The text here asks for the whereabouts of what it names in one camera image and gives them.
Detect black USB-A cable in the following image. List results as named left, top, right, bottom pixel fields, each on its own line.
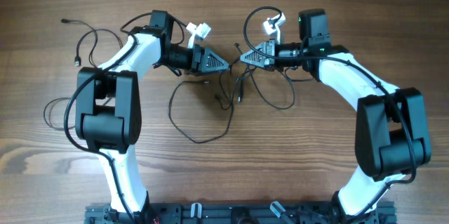
left=233, top=43, right=315, bottom=111

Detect thin black micro USB cable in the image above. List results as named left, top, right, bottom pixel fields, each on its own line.
left=43, top=19, right=123, bottom=132

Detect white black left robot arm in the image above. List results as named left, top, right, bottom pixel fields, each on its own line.
left=66, top=10, right=229, bottom=221

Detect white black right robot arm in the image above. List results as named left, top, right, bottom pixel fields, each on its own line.
left=240, top=8, right=431, bottom=223

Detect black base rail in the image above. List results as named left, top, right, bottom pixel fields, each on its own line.
left=83, top=201, right=397, bottom=224

